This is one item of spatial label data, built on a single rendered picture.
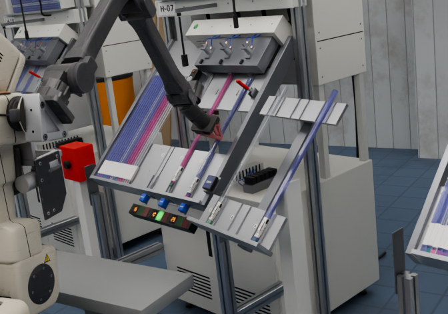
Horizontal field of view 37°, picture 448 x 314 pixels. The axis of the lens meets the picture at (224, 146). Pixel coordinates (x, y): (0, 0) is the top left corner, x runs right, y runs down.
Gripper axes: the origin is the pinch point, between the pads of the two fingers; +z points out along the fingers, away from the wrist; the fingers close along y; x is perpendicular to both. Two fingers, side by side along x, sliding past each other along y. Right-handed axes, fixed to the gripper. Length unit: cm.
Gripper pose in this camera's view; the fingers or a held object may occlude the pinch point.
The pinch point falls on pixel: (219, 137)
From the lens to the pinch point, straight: 236.4
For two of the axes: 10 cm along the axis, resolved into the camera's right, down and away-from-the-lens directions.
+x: -4.4, 8.4, -3.3
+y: -6.9, -0.8, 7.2
